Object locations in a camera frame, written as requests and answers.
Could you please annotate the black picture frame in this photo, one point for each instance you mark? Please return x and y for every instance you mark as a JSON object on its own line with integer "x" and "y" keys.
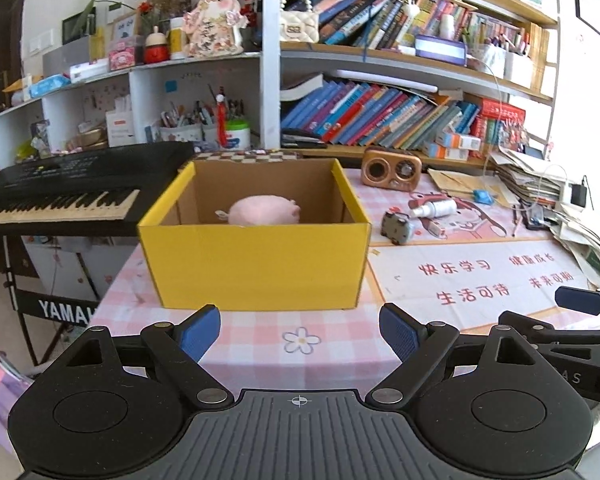
{"x": 77, "y": 25}

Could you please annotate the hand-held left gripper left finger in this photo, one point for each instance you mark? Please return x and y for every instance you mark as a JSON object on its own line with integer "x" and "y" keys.
{"x": 200, "y": 332}

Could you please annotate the pink pig paper decoration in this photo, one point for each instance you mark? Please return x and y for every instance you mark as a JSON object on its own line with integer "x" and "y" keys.
{"x": 212, "y": 27}

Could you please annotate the black electronic keyboard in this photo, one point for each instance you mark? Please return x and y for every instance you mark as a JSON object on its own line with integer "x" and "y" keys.
{"x": 80, "y": 170}

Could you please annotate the orange and white carton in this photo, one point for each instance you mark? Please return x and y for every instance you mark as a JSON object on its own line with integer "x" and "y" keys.
{"x": 462, "y": 141}
{"x": 445, "y": 151}

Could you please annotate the red box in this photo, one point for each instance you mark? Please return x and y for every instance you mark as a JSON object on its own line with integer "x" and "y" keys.
{"x": 502, "y": 120}

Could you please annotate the black power adapter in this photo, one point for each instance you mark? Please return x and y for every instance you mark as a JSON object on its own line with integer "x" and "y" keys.
{"x": 578, "y": 194}

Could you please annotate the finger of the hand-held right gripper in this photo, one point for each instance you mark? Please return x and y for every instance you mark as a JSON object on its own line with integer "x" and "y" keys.
{"x": 580, "y": 299}
{"x": 530, "y": 326}

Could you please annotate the white framed note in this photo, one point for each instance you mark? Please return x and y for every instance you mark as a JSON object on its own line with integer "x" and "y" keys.
{"x": 126, "y": 26}

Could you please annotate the black keyboard stand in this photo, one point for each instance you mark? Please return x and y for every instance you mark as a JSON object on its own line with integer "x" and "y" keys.
{"x": 60, "y": 307}

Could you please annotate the gold bowl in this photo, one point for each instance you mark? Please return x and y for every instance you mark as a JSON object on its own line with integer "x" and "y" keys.
{"x": 87, "y": 139}

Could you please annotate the white shelf unit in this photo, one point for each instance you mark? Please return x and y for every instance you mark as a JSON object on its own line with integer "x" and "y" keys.
{"x": 145, "y": 90}

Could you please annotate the grey toy car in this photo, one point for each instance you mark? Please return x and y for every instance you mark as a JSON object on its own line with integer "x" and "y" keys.
{"x": 397, "y": 227}

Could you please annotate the blue picture box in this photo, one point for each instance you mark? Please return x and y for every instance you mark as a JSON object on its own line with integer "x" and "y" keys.
{"x": 440, "y": 51}

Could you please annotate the white jar green lid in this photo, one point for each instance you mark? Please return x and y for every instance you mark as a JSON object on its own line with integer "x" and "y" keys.
{"x": 238, "y": 136}

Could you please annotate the red tassel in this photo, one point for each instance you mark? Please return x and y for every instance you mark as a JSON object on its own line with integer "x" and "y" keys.
{"x": 222, "y": 122}

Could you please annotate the brown envelopes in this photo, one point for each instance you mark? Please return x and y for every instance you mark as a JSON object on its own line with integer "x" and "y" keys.
{"x": 455, "y": 182}

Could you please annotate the blue clip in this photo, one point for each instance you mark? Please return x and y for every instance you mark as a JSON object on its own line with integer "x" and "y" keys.
{"x": 482, "y": 196}

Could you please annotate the white paper bag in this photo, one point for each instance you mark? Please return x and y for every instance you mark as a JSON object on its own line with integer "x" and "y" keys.
{"x": 120, "y": 127}

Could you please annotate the wooden retro radio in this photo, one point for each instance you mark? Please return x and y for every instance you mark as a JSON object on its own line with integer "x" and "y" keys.
{"x": 390, "y": 170}

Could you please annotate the silver box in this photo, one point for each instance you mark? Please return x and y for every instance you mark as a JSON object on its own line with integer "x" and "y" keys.
{"x": 66, "y": 55}

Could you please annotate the pink gift box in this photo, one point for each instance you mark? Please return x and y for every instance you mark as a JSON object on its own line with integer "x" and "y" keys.
{"x": 122, "y": 57}

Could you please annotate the red round doll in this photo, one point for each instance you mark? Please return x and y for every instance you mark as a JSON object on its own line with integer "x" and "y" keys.
{"x": 156, "y": 50}

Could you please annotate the black stapler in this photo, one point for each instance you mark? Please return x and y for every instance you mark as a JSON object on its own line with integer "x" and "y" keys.
{"x": 302, "y": 138}

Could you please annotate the pink plush pig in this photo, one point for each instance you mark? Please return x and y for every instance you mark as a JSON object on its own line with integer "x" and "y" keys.
{"x": 265, "y": 210}

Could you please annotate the yellow and white mug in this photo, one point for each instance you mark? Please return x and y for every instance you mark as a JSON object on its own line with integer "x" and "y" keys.
{"x": 177, "y": 40}

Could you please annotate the blue tissue pack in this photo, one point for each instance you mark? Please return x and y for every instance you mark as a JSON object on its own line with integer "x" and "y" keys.
{"x": 49, "y": 86}

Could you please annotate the white flat box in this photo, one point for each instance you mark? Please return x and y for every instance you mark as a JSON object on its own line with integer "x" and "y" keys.
{"x": 87, "y": 71}

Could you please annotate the white spray bottle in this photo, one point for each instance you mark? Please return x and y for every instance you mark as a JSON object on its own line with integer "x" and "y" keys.
{"x": 437, "y": 207}

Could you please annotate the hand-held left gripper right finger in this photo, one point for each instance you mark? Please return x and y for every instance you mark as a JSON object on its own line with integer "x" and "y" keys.
{"x": 400, "y": 332}

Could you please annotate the row of orange books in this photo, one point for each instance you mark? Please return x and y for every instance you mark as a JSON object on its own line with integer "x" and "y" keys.
{"x": 539, "y": 60}

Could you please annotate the pile of papers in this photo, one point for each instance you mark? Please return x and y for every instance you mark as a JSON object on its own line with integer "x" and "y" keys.
{"x": 580, "y": 240}

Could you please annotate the red and white tube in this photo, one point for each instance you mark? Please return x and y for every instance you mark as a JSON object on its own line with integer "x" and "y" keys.
{"x": 435, "y": 228}

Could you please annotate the row of colourful paperback books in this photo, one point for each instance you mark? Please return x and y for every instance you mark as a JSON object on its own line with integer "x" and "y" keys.
{"x": 380, "y": 17}

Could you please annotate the white cup of pens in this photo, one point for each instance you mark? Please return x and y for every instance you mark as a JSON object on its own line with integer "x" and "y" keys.
{"x": 180, "y": 133}

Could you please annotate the white plastic bottle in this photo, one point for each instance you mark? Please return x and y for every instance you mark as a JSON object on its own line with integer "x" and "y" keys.
{"x": 447, "y": 27}

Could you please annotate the pink checkered desktop tablecloth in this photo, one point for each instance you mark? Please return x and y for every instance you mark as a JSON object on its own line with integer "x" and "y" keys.
{"x": 280, "y": 360}

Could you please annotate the wooden chess board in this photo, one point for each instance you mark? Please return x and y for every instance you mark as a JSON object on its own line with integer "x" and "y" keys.
{"x": 250, "y": 155}

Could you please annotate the white desk mat orange border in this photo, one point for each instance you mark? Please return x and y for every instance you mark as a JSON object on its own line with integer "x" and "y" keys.
{"x": 410, "y": 285}

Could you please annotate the pink and purple backpack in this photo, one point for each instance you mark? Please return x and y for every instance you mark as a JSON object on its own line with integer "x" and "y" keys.
{"x": 0, "y": 400}

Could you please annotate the white pen container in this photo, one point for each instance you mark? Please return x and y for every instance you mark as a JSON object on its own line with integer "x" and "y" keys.
{"x": 490, "y": 62}
{"x": 519, "y": 72}

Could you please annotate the white quilted handbag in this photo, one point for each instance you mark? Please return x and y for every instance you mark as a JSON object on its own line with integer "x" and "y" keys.
{"x": 300, "y": 27}

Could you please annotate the row of blue leaning books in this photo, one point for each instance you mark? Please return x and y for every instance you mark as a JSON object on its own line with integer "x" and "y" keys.
{"x": 370, "y": 112}

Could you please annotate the wooden bookshelf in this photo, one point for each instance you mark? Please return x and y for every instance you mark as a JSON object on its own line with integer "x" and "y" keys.
{"x": 270, "y": 60}

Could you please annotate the white wall switch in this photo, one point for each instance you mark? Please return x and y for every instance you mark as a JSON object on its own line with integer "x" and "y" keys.
{"x": 41, "y": 41}

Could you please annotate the yellow cardboard box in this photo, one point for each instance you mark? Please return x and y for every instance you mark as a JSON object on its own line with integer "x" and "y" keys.
{"x": 255, "y": 265}

